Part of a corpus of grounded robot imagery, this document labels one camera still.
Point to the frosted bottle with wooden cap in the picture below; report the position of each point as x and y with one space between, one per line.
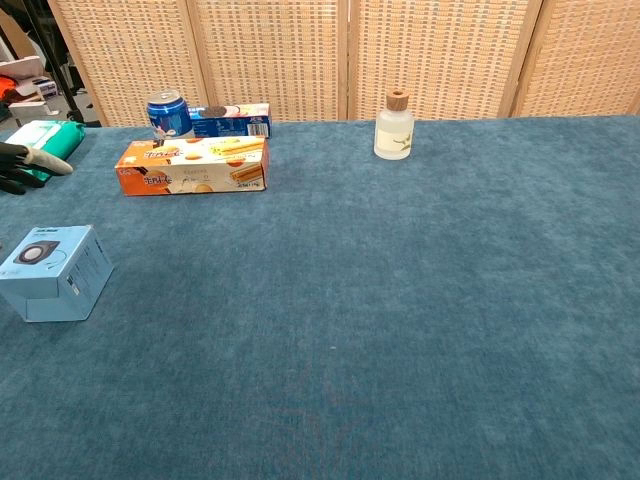
393 135

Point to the blue pink sandwich cookie box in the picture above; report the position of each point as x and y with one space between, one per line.
235 122

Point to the orange egg roll box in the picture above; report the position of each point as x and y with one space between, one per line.
195 167

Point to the white cardboard box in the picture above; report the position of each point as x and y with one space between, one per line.
22 65

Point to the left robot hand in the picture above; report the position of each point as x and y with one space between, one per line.
20 165

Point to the blue fabric table mat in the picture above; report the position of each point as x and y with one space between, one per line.
350 300

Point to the woven wooden screen panel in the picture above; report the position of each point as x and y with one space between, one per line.
585 55
130 55
440 50
270 55

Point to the black tripod stand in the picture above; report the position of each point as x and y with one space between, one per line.
60 75

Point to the green wipes pack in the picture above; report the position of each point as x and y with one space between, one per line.
65 137

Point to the blue soda can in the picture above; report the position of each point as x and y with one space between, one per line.
170 117

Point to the light blue speaker box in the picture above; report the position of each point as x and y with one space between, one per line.
55 280

